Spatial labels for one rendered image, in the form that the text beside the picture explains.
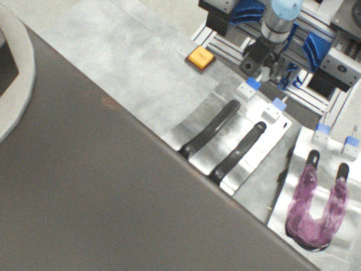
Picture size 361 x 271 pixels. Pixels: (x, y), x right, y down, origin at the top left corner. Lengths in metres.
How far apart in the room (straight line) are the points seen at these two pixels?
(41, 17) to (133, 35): 1.19
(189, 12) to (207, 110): 1.39
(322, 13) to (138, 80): 0.69
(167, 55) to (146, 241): 1.49
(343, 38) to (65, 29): 0.97
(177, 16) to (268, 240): 2.61
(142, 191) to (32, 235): 0.06
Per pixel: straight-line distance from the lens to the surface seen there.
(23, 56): 0.26
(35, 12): 2.87
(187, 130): 1.46
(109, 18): 1.79
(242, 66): 1.31
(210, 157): 1.42
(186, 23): 2.79
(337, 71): 1.65
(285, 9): 1.18
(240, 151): 1.48
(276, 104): 1.55
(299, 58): 1.89
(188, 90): 1.64
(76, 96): 0.25
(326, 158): 1.59
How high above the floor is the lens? 2.23
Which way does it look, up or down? 66 degrees down
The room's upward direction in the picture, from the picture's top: 12 degrees clockwise
